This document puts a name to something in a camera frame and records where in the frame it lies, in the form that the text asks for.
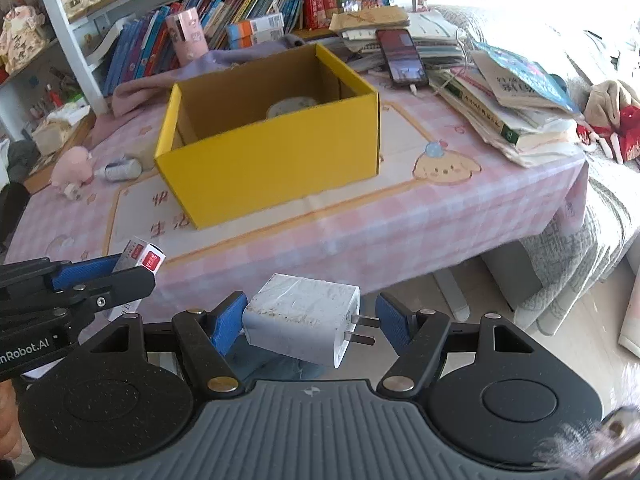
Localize small white charger plug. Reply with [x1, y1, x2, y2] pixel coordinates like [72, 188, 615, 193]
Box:
[63, 183, 82, 202]

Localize red white small box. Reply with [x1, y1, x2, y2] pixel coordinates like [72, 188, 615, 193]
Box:
[106, 236, 166, 322]

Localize large white charger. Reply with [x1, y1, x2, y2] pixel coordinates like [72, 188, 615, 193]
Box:
[242, 273, 381, 370]

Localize white blue tube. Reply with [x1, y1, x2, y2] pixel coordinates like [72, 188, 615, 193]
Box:
[105, 158, 143, 182]

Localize yellow tape roll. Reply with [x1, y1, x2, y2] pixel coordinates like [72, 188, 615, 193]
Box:
[267, 96, 318, 119]

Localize left hand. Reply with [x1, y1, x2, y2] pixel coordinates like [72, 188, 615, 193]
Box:
[0, 380, 22, 460]

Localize pink plush pig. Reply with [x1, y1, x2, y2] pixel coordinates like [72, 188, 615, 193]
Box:
[50, 146, 93, 191]

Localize cream tissue box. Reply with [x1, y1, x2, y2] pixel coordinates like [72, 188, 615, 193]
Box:
[32, 105, 91, 156]

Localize pink checkered tablecloth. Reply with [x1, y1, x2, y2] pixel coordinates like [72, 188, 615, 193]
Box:
[6, 89, 588, 321]

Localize yellow cardboard box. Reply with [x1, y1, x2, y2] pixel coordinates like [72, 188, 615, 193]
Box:
[155, 44, 381, 229]

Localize pink purple cloth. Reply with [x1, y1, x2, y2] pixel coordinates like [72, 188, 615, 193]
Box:
[111, 35, 306, 118]

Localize white bookshelf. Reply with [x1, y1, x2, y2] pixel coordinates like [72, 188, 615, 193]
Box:
[0, 0, 312, 131]

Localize stack of books papers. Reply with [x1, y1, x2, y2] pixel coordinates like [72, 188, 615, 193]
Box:
[330, 6, 582, 168]

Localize black smartphone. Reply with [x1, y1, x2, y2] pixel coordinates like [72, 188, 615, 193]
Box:
[375, 29, 428, 88]

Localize orange white box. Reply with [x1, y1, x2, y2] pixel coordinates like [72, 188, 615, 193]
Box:
[227, 13, 284, 50]

